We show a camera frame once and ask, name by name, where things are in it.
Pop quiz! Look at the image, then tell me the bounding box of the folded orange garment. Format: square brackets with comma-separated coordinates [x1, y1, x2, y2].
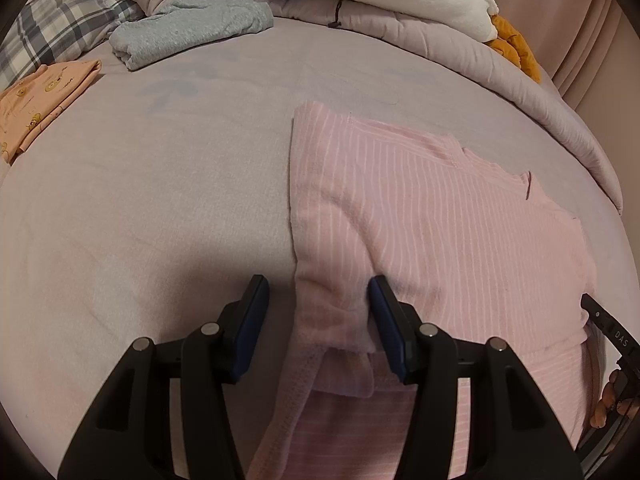
[0, 59, 103, 165]

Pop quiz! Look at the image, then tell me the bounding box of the pink ribbed sweater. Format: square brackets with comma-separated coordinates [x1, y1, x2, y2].
[250, 101, 601, 480]

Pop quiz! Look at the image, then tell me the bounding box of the bed with pink sheet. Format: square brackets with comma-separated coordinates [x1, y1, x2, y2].
[0, 10, 626, 480]

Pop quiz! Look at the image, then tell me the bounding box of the pink curtain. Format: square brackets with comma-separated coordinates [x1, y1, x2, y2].
[545, 0, 640, 126]

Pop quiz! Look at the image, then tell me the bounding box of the plaid pillow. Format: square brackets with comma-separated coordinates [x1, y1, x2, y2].
[0, 0, 146, 91]

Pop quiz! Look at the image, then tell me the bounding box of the person's right hand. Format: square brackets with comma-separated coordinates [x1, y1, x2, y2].
[591, 367, 627, 429]

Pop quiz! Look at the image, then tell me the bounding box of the pale grey duvet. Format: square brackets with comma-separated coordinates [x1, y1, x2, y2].
[270, 0, 623, 216]

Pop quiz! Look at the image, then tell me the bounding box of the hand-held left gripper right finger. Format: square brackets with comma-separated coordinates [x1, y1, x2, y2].
[367, 274, 586, 480]

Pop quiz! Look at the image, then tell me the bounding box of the folded grey garment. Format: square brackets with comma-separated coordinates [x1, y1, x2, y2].
[109, 0, 275, 72]

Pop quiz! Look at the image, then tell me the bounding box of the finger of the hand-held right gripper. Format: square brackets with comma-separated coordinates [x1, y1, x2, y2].
[581, 294, 640, 361]

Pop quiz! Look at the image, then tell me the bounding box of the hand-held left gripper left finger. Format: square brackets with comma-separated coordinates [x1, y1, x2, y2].
[57, 274, 271, 480]

